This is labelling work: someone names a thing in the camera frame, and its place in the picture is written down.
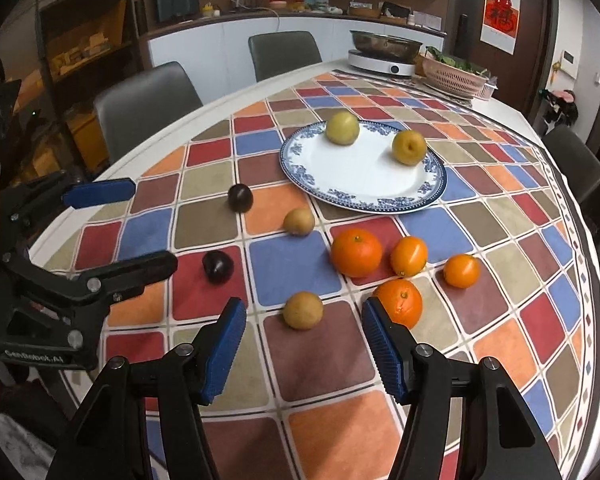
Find green leafy vegetables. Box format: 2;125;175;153
425;46;491;78

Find orange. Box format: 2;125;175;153
371;278;424;330
390;236;429;277
443;254;481;289
330;228;384;278

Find blue patterned white plate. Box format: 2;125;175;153
279;120;447;215

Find dark brown door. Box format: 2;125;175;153
452;0;561;121

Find steel pot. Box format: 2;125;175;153
350;30;424;59

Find white induction cooker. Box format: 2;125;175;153
348;49;418;78

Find dark storage shelf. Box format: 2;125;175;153
35;0;146;181

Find red wall poster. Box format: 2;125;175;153
481;0;520;55

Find white sideboard cabinet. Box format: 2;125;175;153
147;10;448;106

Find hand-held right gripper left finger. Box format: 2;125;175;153
45;297;248;480

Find colourful checkered tablecloth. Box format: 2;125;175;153
45;71;600;480

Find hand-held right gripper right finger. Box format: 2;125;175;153
361;296;563;480

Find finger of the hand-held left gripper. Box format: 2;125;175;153
0;170;137;233
2;250;179;307

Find grey dining chair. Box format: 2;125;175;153
94;61;203;166
248;31;323;82
542;125;600;206

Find brown kiwi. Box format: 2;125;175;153
283;291;324;331
283;208;316;237

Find pink woven basket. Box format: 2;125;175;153
420;55;488;100

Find golden yellow pear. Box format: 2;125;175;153
391;130;428;166

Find pale green pear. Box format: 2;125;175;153
326;111;361;147

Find dark purple plum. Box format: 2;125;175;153
228;184;254;213
202;251;234;284

